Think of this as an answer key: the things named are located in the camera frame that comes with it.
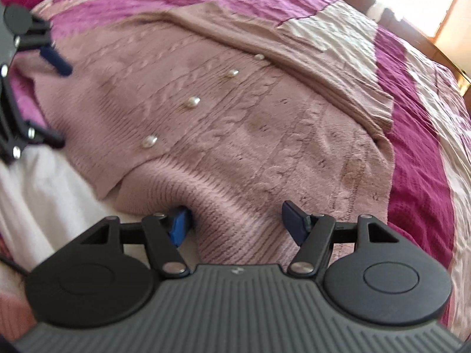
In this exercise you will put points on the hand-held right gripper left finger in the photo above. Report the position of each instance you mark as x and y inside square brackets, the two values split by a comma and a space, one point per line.
[179, 228]

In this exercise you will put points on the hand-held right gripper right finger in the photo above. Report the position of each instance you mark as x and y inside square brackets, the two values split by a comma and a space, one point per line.
[294, 224]

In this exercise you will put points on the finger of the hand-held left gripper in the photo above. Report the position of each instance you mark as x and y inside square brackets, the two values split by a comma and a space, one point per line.
[55, 60]
[22, 132]

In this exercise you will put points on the pink knitted cardigan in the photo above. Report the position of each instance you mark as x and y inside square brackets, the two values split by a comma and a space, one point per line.
[239, 125]

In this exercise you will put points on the white cloth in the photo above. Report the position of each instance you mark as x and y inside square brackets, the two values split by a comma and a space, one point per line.
[48, 198]

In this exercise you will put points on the pink patchwork bedspread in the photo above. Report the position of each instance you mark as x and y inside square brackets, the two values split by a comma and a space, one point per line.
[415, 176]

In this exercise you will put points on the pink cloth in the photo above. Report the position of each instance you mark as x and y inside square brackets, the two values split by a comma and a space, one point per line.
[14, 316]

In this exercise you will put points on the small white object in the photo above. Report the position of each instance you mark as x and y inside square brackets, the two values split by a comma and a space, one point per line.
[376, 10]

